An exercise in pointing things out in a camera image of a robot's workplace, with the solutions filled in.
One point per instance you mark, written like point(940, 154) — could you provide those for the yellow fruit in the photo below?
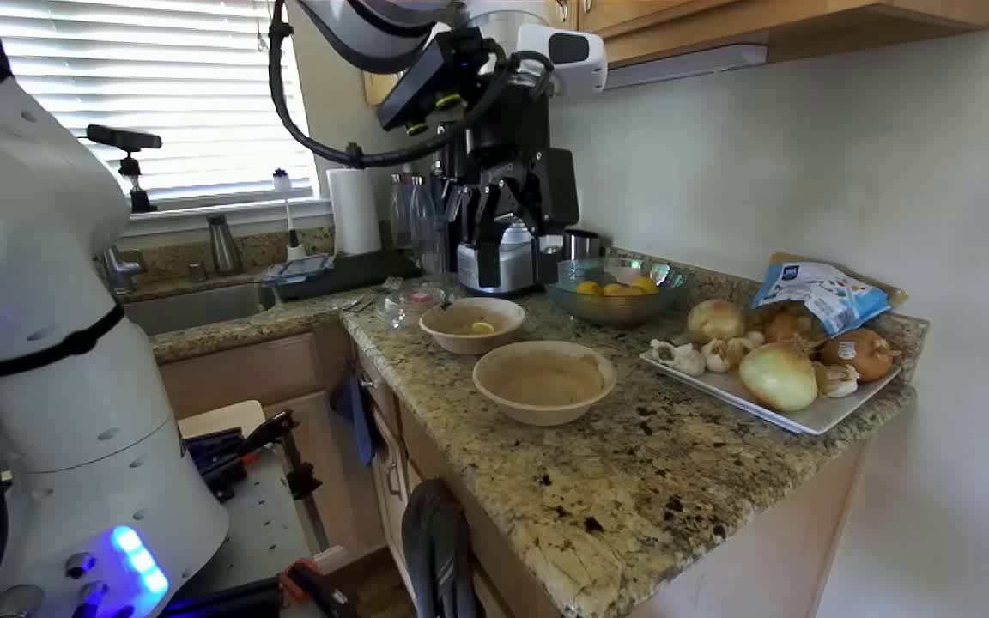
point(587, 289)

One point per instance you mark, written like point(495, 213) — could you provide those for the white rectangular tray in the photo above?
point(824, 413)

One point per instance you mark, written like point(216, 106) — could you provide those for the yellow lemon wedge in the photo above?
point(483, 328)

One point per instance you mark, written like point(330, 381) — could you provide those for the wooden base cabinet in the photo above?
point(257, 371)

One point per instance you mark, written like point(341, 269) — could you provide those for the wooden upper cabinets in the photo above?
point(745, 19)

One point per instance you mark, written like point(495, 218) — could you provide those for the clear glass fruit bowl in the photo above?
point(584, 310)

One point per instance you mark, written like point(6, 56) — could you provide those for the beige bowl with lemon wedge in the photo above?
point(456, 332)

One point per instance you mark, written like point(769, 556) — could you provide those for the large yellow onion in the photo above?
point(778, 378)

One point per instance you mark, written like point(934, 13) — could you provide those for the black clamp tool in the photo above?
point(238, 452)

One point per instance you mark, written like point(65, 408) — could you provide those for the metal sink faucet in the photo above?
point(222, 244)

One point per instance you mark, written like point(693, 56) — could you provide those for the black camera on tripod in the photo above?
point(124, 141)

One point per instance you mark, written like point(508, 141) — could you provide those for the silver food chopper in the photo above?
point(495, 261)

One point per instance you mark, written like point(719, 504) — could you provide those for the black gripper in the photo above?
point(512, 123)

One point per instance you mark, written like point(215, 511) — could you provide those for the clear measuring cup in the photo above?
point(434, 228)

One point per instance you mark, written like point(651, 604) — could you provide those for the small yellow onion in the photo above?
point(716, 322)

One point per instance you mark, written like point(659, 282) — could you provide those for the beige ceramic bowl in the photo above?
point(543, 381)

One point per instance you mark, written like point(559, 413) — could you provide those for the dark blue hanging cloth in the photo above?
point(352, 417)

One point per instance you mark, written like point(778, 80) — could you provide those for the steel kitchen sink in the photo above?
point(189, 306)

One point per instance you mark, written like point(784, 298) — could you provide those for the orange fruit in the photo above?
point(632, 289)

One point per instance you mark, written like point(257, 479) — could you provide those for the brown mushroom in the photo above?
point(865, 355)
point(796, 332)

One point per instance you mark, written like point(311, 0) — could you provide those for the white mushroom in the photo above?
point(683, 357)
point(838, 381)
point(729, 353)

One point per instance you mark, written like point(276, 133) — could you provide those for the blue and white bag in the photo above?
point(821, 292)

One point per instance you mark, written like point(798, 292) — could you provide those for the white paper towel roll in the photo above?
point(356, 210)

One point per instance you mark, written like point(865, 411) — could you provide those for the dark grey hanging towel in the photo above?
point(436, 554)

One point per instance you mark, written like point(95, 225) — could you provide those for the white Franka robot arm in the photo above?
point(36, 298)

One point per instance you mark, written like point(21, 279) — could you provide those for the stainless steel cup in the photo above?
point(587, 244)

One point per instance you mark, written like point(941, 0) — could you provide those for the white window blind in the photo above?
point(172, 89)

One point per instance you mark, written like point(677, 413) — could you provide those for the white dish brush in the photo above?
point(285, 218)

